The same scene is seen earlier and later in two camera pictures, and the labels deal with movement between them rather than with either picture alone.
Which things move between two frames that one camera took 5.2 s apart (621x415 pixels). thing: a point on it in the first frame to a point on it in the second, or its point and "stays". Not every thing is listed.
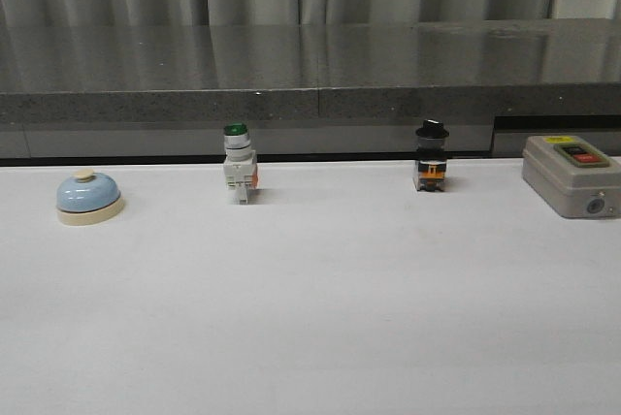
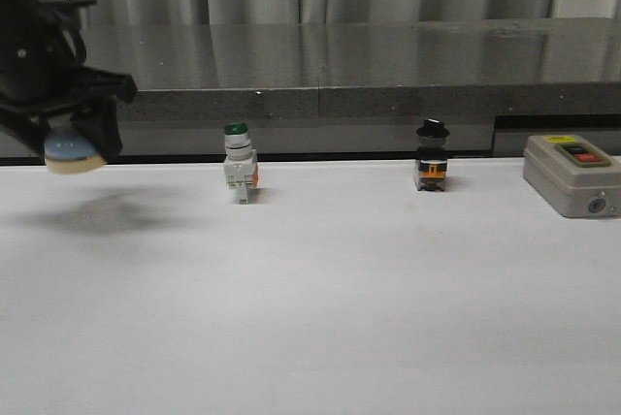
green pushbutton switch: [240, 166] stays
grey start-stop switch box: [572, 176] stays
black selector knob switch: [431, 170] stays
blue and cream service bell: [87, 198] to [67, 152]
